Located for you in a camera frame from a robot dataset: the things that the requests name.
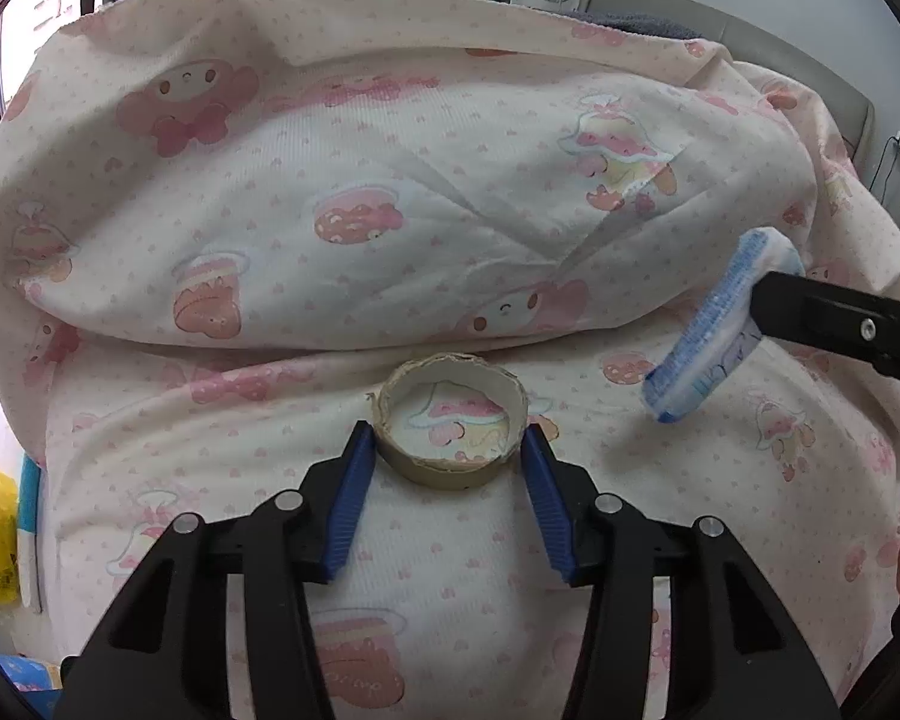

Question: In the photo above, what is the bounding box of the grey padded headboard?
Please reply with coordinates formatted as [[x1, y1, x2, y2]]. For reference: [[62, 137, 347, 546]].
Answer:
[[581, 0, 876, 166]]

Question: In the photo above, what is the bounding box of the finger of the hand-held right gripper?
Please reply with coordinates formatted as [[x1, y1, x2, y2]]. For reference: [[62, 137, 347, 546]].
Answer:
[[750, 270, 900, 391]]

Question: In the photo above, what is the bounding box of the grey blanket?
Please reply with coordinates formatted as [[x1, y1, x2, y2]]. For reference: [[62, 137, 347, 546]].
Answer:
[[568, 10, 702, 44]]

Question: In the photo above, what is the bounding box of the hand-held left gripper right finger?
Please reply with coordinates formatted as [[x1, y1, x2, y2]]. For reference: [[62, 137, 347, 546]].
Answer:
[[520, 426, 841, 720]]

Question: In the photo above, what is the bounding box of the blue cardboard box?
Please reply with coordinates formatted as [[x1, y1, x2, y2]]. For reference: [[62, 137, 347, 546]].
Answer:
[[0, 651, 67, 697]]

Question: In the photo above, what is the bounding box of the pink printed blanket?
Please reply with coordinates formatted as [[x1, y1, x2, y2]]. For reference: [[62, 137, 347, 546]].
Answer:
[[0, 0, 900, 720]]

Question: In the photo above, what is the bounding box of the brown cardboard tape ring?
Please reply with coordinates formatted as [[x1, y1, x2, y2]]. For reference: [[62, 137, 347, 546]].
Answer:
[[373, 352, 531, 494]]

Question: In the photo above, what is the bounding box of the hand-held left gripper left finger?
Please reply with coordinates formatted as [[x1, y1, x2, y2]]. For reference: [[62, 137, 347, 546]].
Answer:
[[52, 420, 377, 720]]

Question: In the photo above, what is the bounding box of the blue and white tissue packet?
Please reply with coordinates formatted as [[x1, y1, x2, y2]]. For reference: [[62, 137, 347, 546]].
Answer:
[[640, 227, 806, 426]]

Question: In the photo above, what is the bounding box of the blue and white long-handled tool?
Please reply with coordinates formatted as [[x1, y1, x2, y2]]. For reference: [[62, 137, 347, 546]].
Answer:
[[16, 456, 44, 608]]

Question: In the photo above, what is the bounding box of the balcony glass door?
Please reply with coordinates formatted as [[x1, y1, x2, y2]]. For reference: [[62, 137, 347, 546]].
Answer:
[[0, 0, 106, 110]]

